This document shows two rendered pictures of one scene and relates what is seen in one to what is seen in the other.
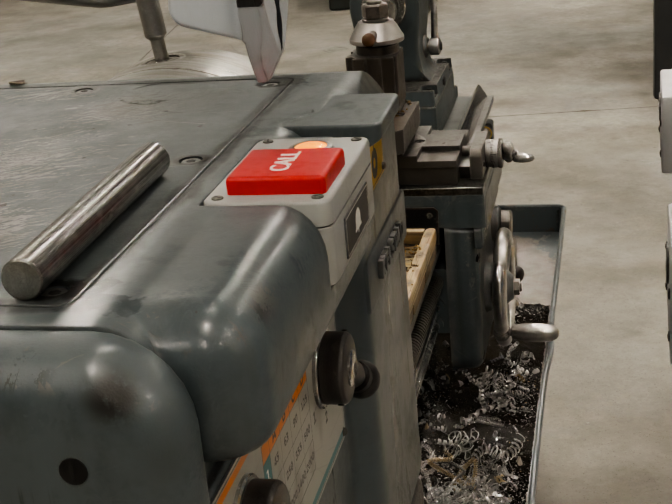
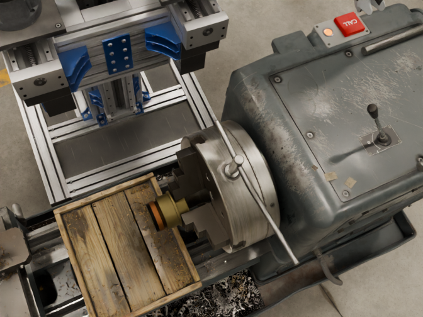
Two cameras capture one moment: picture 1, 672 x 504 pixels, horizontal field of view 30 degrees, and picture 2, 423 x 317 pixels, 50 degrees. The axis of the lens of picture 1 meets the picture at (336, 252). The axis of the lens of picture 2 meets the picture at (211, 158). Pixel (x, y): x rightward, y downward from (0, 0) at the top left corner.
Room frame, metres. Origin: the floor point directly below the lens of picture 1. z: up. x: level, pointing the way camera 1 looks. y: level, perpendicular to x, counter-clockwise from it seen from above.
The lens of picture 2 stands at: (1.56, 0.37, 2.16)
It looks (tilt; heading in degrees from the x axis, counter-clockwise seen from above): 66 degrees down; 220
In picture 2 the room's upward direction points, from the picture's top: 12 degrees clockwise
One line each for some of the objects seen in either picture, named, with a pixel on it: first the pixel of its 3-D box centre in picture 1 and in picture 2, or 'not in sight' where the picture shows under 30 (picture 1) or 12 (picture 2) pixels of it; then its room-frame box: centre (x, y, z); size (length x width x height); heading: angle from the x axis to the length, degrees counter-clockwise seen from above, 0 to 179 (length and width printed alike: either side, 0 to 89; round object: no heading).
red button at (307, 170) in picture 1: (287, 177); (349, 24); (0.72, 0.02, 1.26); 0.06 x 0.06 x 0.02; 76
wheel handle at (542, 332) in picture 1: (531, 332); (17, 214); (1.68, -0.28, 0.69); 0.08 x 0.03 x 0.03; 76
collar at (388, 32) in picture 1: (376, 31); not in sight; (1.80, -0.09, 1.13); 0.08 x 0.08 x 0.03
